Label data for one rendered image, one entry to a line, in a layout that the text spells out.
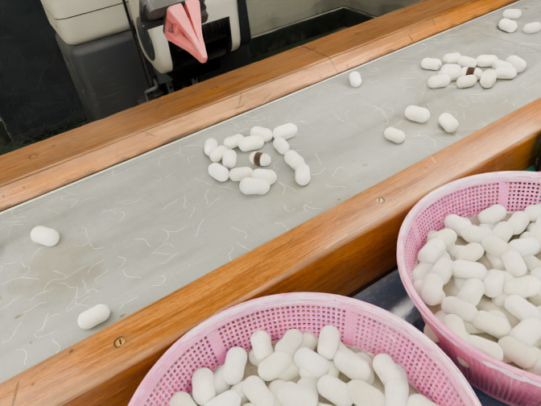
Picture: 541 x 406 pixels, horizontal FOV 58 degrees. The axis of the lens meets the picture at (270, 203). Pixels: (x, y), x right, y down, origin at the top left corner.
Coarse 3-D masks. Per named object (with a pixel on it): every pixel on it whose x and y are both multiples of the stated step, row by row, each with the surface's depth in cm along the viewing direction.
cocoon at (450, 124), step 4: (440, 116) 67; (444, 116) 67; (448, 116) 66; (440, 120) 67; (444, 120) 66; (448, 120) 66; (452, 120) 66; (456, 120) 66; (440, 124) 67; (444, 124) 66; (448, 124) 66; (452, 124) 65; (456, 124) 65; (444, 128) 66; (448, 128) 66; (452, 128) 66; (456, 128) 66
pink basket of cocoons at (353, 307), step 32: (224, 320) 43; (256, 320) 44; (320, 320) 44; (352, 320) 43; (384, 320) 41; (192, 352) 42; (224, 352) 44; (384, 352) 42; (160, 384) 40; (416, 384) 40; (448, 384) 37
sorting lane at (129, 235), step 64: (384, 64) 86; (320, 128) 72; (384, 128) 70; (64, 192) 67; (128, 192) 65; (192, 192) 63; (320, 192) 60; (0, 256) 58; (64, 256) 56; (128, 256) 55; (192, 256) 54; (0, 320) 50; (64, 320) 49
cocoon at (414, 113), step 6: (408, 108) 69; (414, 108) 69; (420, 108) 69; (408, 114) 69; (414, 114) 69; (420, 114) 68; (426, 114) 68; (414, 120) 69; (420, 120) 69; (426, 120) 69
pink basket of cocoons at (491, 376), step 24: (432, 192) 53; (456, 192) 54; (480, 192) 54; (504, 192) 54; (408, 216) 50; (432, 216) 53; (408, 240) 49; (408, 264) 48; (408, 288) 43; (456, 336) 38; (456, 360) 43; (480, 360) 37; (480, 384) 43; (504, 384) 40; (528, 384) 37
